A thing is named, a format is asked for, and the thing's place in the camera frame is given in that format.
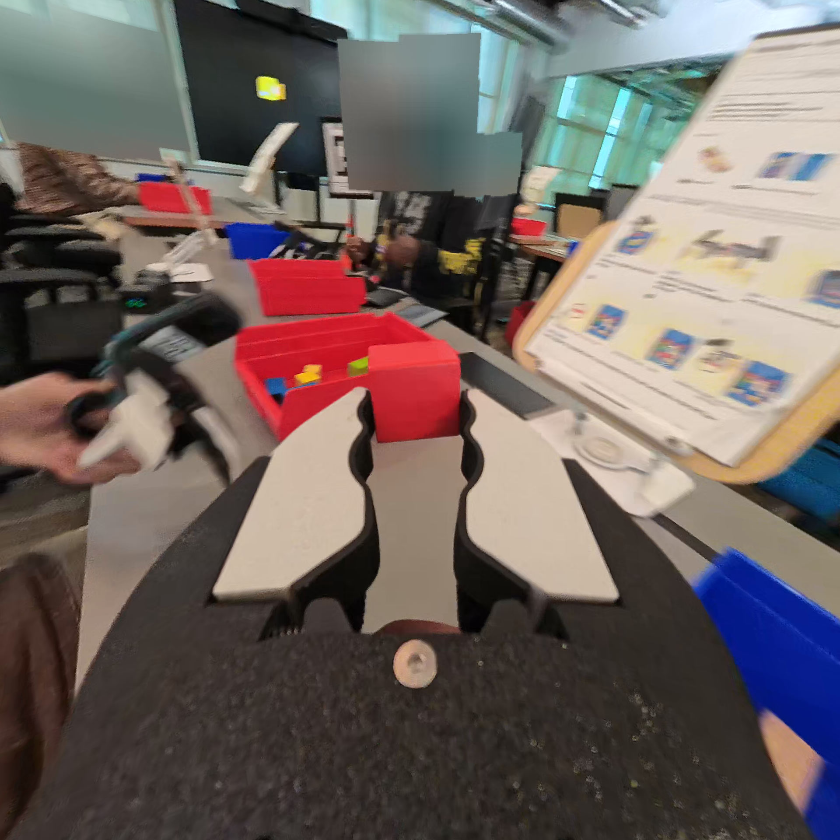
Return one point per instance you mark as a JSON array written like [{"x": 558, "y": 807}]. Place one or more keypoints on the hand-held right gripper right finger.
[{"x": 536, "y": 519}]

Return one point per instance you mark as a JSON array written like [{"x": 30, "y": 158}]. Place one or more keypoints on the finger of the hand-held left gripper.
[{"x": 131, "y": 427}]

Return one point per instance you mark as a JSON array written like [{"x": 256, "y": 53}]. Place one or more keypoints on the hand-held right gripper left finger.
[{"x": 295, "y": 519}]

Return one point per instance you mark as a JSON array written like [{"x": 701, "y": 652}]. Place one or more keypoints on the yellow wooden block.
[{"x": 309, "y": 376}]

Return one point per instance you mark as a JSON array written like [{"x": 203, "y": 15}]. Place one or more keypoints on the green wooden block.
[{"x": 358, "y": 366}]

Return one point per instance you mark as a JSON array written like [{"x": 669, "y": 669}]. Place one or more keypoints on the grey desk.
[{"x": 171, "y": 486}]

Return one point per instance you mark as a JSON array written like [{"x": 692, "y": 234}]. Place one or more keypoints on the person's left hand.
[{"x": 53, "y": 427}]

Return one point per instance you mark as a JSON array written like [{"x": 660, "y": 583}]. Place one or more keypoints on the white board stand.
[{"x": 617, "y": 460}]

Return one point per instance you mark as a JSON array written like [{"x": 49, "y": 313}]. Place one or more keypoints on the small blue plastic bin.
[{"x": 256, "y": 240}]

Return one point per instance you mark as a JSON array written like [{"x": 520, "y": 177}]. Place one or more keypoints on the wooden table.
[{"x": 197, "y": 217}]

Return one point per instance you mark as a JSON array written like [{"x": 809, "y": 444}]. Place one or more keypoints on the black office chair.
[{"x": 59, "y": 276}]

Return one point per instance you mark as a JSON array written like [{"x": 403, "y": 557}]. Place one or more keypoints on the small red plastic bin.
[{"x": 173, "y": 197}]

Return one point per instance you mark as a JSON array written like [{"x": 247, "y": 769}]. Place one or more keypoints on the red bag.
[{"x": 521, "y": 324}]

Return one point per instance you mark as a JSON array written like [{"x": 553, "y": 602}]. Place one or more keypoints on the blue floor tub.
[{"x": 801, "y": 486}]

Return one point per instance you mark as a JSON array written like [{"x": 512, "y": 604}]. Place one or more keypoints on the black monitor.
[{"x": 250, "y": 79}]

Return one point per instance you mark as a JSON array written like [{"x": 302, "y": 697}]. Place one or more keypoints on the person's brown clothing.
[{"x": 37, "y": 683}]

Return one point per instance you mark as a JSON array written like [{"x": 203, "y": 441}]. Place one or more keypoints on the instruction sheet board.
[{"x": 709, "y": 263}]

